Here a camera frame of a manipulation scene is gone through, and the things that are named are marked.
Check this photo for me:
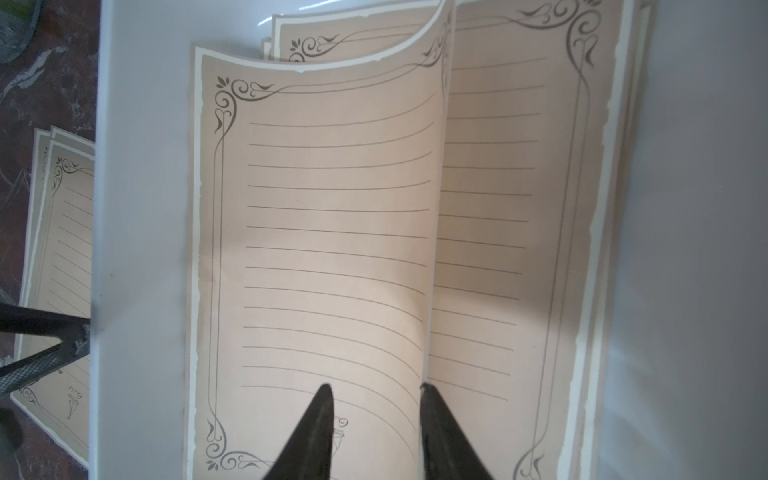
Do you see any beige stationery paper sheet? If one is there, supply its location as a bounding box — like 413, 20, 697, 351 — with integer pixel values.
19, 126, 95, 306

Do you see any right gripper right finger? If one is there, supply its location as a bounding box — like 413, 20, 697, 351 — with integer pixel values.
419, 383, 492, 480

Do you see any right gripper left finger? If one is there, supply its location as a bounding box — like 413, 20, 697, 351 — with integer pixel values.
264, 384, 335, 480

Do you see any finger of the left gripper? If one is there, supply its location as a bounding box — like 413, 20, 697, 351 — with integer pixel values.
1, 304, 90, 340
1, 341, 90, 395

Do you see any blue glass vase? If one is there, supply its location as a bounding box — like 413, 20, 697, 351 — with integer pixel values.
0, 0, 43, 64

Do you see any beige stationery paper stack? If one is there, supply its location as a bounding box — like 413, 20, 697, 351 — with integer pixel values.
261, 0, 652, 480

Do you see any white plastic storage box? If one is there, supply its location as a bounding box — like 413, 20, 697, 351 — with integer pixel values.
89, 1, 767, 479

